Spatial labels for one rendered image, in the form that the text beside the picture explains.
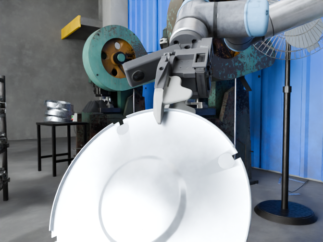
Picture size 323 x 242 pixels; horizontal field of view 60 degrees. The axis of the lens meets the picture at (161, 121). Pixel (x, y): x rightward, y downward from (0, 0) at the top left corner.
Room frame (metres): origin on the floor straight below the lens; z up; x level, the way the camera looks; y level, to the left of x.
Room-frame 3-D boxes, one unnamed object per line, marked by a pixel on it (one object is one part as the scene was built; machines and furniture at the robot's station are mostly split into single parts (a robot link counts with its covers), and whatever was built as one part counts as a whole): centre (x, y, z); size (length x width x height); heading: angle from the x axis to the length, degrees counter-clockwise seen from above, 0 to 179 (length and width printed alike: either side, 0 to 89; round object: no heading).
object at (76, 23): (6.37, 1.61, 2.44); 1.25 x 0.92 x 0.27; 34
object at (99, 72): (4.11, 0.53, 0.87); 1.53 x 0.99 x 1.74; 127
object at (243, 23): (0.62, -0.17, 0.90); 0.11 x 0.11 x 0.08; 75
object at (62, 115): (3.12, 1.13, 0.40); 0.45 x 0.40 x 0.79; 46
